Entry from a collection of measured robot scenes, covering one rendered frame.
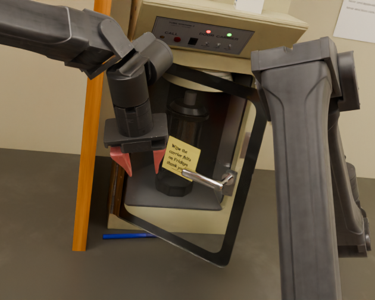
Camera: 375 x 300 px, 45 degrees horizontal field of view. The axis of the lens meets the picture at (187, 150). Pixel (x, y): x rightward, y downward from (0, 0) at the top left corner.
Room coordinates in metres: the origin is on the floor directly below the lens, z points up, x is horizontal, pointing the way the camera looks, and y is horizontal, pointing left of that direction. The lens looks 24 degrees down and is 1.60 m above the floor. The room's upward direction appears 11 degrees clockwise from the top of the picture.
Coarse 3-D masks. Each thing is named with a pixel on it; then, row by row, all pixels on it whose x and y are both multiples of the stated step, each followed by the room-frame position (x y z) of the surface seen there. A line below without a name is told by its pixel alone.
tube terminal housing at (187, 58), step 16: (208, 0) 0.96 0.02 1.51; (224, 0) 0.96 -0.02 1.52; (272, 0) 0.99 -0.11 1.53; (288, 0) 1.00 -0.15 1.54; (128, 32) 1.01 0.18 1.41; (176, 48) 0.94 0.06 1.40; (192, 64) 0.95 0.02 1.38; (208, 64) 0.96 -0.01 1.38; (224, 64) 0.97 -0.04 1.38; (240, 64) 0.98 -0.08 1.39; (112, 160) 1.00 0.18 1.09; (112, 176) 0.95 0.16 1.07; (112, 224) 0.92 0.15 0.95; (128, 224) 0.93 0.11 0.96
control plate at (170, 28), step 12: (156, 24) 0.85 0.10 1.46; (168, 24) 0.86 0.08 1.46; (180, 24) 0.86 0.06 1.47; (192, 24) 0.86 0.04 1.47; (204, 24) 0.86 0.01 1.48; (156, 36) 0.88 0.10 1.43; (168, 36) 0.88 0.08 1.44; (180, 36) 0.89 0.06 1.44; (192, 36) 0.89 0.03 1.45; (204, 36) 0.89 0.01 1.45; (216, 36) 0.89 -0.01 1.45; (228, 36) 0.89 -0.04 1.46; (240, 36) 0.89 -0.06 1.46; (204, 48) 0.92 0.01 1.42; (216, 48) 0.92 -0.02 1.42; (228, 48) 0.92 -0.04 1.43; (240, 48) 0.93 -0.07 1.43
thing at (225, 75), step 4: (196, 68) 0.99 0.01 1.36; (200, 68) 0.99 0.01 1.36; (204, 68) 0.99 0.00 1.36; (204, 72) 0.99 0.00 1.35; (208, 72) 0.99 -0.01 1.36; (212, 72) 1.00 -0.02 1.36; (216, 72) 1.00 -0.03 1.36; (220, 72) 1.01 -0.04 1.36; (224, 72) 1.02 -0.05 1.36; (228, 72) 1.03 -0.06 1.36; (220, 76) 1.00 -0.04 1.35; (224, 76) 1.01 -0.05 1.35; (228, 76) 1.03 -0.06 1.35; (232, 80) 1.05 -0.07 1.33
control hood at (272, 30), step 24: (144, 0) 0.81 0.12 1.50; (168, 0) 0.83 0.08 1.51; (192, 0) 0.90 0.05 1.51; (144, 24) 0.85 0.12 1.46; (216, 24) 0.86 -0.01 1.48; (240, 24) 0.87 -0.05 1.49; (264, 24) 0.87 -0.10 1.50; (288, 24) 0.88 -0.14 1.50; (192, 48) 0.92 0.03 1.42; (264, 48) 0.93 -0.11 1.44
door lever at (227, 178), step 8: (184, 168) 0.79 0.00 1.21; (184, 176) 0.79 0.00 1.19; (192, 176) 0.78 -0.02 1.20; (200, 176) 0.77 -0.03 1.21; (208, 176) 0.78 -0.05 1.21; (224, 176) 0.80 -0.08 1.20; (232, 176) 0.80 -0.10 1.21; (208, 184) 0.76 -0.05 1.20; (216, 184) 0.76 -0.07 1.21; (224, 184) 0.77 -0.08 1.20
